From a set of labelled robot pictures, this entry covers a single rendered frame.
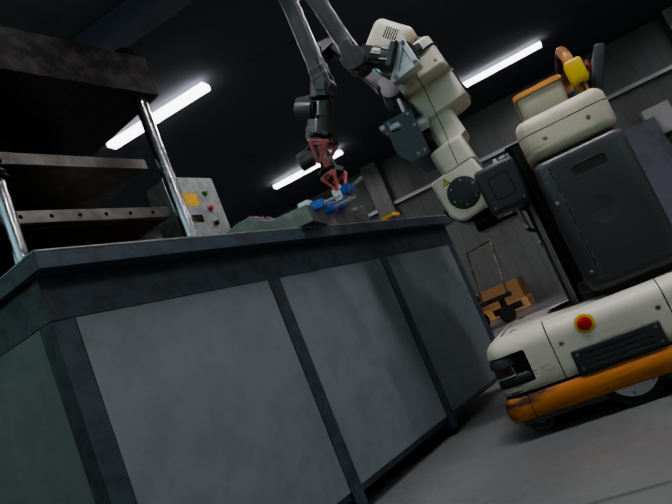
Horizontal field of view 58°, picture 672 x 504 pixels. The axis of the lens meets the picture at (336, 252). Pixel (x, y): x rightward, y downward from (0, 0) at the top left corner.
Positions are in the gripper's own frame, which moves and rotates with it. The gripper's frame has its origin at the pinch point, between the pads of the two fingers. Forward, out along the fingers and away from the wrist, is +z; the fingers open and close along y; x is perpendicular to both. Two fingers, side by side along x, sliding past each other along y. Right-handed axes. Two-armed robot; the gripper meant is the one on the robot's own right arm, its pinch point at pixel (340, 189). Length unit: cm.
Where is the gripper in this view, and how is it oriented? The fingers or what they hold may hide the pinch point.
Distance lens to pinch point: 227.1
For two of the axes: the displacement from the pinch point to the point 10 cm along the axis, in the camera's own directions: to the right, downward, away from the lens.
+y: -6.0, -0.3, -8.0
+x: 6.9, -5.3, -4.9
